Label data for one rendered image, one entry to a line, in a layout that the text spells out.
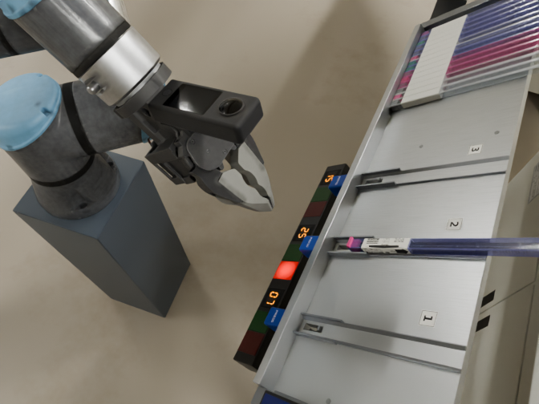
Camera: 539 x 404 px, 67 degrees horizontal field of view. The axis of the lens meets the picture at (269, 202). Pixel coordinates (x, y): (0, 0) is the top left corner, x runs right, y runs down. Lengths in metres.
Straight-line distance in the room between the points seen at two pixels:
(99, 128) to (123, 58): 0.26
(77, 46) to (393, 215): 0.38
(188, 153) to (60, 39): 0.15
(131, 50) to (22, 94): 0.30
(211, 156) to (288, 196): 0.97
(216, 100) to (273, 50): 1.49
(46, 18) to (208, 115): 0.16
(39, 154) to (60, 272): 0.79
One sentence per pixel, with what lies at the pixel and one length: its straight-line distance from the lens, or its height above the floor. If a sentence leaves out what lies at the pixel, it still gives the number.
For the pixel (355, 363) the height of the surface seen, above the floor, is 0.78.
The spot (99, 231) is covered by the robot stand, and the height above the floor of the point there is 0.55.
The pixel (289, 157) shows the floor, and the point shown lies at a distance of 1.50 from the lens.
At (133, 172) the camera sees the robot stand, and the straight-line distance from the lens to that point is 0.84.
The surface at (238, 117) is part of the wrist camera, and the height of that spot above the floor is 0.92.
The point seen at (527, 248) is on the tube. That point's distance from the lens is 0.42.
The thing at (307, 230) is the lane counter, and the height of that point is 0.66.
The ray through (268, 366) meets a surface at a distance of 0.48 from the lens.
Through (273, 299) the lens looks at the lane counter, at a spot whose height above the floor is 0.66.
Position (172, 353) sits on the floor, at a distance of 1.26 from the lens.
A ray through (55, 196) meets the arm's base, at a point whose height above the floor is 0.61.
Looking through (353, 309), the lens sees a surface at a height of 0.76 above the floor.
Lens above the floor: 1.21
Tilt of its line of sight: 60 degrees down
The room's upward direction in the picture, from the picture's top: straight up
